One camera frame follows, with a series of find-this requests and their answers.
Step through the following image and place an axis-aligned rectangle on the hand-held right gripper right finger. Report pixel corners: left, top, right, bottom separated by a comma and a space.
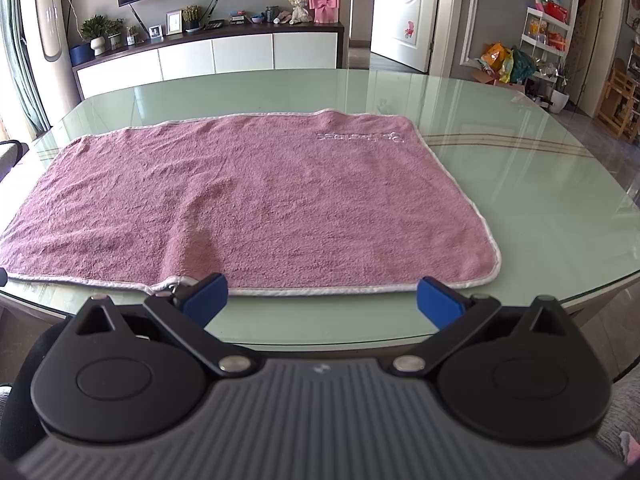
384, 277, 581, 380

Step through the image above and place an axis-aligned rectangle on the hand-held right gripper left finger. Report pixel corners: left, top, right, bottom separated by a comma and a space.
65, 273, 262, 377

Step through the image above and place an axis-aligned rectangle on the pink towel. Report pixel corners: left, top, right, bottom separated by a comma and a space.
0, 108, 502, 297

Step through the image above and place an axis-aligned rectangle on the grey knit fabric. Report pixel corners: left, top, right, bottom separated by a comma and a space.
595, 375, 640, 471

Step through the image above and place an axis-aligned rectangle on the white floor pot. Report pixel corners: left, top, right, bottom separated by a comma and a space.
550, 75, 571, 113

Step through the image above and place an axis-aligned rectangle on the white sideboard cabinet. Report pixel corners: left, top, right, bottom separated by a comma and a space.
72, 22, 346, 100

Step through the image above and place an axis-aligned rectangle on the orange plastic bag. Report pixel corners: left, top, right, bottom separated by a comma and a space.
480, 42, 516, 83

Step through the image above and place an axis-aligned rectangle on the green plastic bag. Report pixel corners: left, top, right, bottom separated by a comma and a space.
510, 49, 538, 83

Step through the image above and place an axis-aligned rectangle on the beige tower air conditioner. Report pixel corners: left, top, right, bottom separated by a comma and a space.
20, 0, 86, 131

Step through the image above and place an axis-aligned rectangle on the wooden chair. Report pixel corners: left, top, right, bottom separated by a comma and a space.
597, 57, 640, 141

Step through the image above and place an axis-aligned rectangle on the plant in grey pot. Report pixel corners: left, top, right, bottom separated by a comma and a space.
106, 18, 125, 51

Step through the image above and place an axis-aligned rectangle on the plant in white pot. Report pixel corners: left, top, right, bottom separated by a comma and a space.
80, 15, 108, 57

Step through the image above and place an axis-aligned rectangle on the white door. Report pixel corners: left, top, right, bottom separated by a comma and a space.
370, 0, 443, 73

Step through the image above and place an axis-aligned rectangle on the white shelf rack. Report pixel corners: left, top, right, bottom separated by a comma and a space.
517, 0, 573, 81

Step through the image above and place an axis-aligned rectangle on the teal curtain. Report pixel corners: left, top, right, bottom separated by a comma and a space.
0, 0, 51, 136

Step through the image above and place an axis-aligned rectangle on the plush doll bouquet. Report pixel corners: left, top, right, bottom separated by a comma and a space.
287, 0, 313, 26

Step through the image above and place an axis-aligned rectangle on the pink gift box with bow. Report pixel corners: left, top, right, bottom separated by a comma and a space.
310, 0, 341, 23

